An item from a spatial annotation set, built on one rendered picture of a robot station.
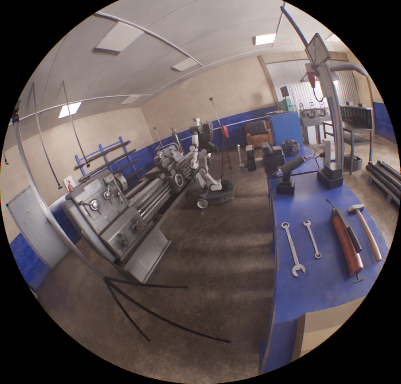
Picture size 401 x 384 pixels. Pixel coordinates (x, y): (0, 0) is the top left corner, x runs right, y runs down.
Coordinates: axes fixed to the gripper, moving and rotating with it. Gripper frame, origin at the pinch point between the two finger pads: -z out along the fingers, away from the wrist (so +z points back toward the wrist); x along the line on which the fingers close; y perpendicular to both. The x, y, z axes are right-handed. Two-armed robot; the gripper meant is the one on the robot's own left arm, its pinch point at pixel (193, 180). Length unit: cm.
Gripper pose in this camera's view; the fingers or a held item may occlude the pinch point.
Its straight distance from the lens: 213.9
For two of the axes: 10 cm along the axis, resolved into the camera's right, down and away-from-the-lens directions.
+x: -3.7, -3.2, 8.7
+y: -9.2, 0.4, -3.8
